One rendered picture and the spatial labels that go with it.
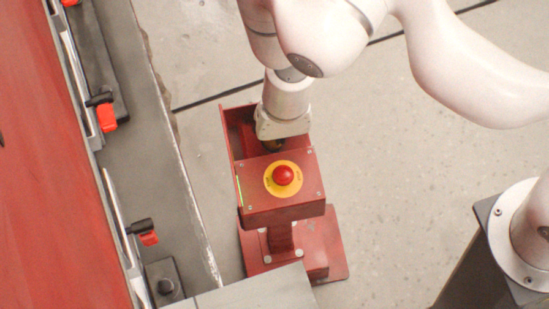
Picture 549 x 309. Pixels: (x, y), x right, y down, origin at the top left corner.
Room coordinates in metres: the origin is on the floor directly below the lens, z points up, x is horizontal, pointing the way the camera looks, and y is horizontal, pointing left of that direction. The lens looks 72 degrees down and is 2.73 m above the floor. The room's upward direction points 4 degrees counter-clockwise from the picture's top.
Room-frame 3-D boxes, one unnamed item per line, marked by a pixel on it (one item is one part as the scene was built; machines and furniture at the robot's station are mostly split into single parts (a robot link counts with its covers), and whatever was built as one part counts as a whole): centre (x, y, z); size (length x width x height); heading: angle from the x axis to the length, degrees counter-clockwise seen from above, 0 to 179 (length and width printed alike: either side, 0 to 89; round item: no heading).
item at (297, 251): (0.64, 0.01, 0.13); 0.10 x 0.10 x 0.01; 8
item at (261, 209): (0.64, 0.01, 0.75); 0.20 x 0.16 x 0.18; 8
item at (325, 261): (0.65, -0.02, 0.06); 0.25 x 0.20 x 0.12; 98
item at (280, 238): (0.64, 0.01, 0.39); 0.05 x 0.05 x 0.54; 8
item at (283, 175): (0.60, 0.00, 0.79); 0.04 x 0.04 x 0.04
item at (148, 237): (0.40, 0.20, 1.20); 0.04 x 0.02 x 0.10; 105
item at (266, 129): (0.70, -0.01, 0.86); 0.10 x 0.07 x 0.11; 98
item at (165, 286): (0.38, 0.20, 0.91); 0.03 x 0.03 x 0.02
